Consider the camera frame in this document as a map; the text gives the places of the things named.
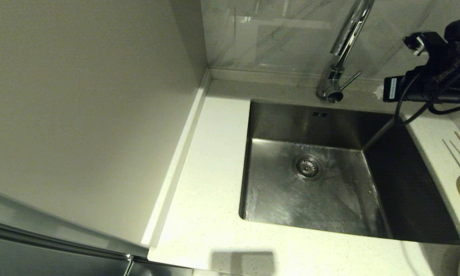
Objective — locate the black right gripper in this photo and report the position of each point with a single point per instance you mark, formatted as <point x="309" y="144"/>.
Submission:
<point x="425" y="86"/>

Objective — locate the chrome kitchen faucet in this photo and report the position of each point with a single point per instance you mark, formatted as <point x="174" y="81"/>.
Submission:
<point x="349" y="34"/>

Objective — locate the stainless steel sink basin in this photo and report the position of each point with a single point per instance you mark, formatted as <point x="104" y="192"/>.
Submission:
<point x="329" y="199"/>

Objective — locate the round metal drain strainer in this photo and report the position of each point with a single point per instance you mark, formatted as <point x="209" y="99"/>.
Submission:
<point x="307" y="167"/>

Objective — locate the beige tall side panel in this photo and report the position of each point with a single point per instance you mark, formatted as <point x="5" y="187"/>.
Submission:
<point x="80" y="96"/>

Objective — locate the grey stainless appliance door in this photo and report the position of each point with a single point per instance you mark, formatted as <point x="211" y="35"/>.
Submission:
<point x="42" y="260"/>

